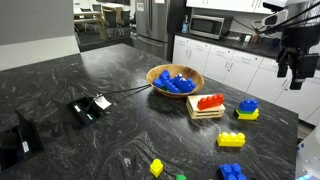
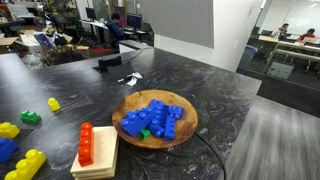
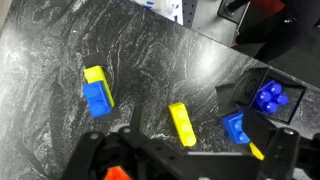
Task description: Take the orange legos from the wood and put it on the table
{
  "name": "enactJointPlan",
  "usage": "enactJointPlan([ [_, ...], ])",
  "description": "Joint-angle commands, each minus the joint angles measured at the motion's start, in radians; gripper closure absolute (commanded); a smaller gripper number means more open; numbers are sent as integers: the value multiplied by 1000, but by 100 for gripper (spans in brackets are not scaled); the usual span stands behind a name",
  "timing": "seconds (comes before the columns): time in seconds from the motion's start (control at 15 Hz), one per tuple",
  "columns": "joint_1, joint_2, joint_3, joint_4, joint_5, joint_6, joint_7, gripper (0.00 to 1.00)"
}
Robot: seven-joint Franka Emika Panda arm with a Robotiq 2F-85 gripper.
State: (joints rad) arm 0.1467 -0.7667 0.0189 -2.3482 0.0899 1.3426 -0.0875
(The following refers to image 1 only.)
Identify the stainless steel refrigerator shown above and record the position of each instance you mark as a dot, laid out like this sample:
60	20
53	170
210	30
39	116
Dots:
156	23

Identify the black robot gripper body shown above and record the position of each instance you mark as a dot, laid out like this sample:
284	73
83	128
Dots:
295	50

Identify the blue soap bottle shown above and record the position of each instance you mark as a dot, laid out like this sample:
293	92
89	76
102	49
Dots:
185	25

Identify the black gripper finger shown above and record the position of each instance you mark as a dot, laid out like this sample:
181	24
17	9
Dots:
282	69
296	84

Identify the small yellow lego brick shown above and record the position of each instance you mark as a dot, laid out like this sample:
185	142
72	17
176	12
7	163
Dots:
156	167

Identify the blue lego bricks in bowl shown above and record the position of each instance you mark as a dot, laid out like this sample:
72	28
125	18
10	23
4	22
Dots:
176	85

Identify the blue yellow green lego stack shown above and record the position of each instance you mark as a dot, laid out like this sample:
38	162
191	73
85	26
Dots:
247	110

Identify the blue lego brick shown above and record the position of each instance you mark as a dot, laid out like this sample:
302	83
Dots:
231	172

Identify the silver microwave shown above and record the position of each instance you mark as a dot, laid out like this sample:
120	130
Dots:
214	27

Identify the long yellow lego brick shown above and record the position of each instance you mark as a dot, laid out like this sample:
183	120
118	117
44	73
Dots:
225	139

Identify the small green lego brick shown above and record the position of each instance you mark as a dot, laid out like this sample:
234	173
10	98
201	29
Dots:
181	177

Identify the wooden bowl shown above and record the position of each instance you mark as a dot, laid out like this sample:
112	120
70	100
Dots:
175	69

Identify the wooden long table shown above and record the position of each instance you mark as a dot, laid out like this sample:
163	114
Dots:
91	17

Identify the black table power box left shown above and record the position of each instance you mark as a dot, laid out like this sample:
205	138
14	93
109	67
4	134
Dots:
19	143

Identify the orange lego brick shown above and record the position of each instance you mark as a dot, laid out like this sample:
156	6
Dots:
210	101

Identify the white kitchen cabinets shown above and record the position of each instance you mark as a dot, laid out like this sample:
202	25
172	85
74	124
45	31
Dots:
256	75

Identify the black table power box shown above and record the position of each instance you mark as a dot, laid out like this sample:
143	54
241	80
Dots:
19	143
85	112

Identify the white paper tag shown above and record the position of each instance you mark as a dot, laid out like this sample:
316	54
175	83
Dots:
102	102

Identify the small wooden pallet block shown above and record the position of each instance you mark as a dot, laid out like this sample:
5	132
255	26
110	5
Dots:
195	113

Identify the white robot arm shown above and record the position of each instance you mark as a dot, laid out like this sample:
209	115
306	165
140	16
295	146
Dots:
298	21

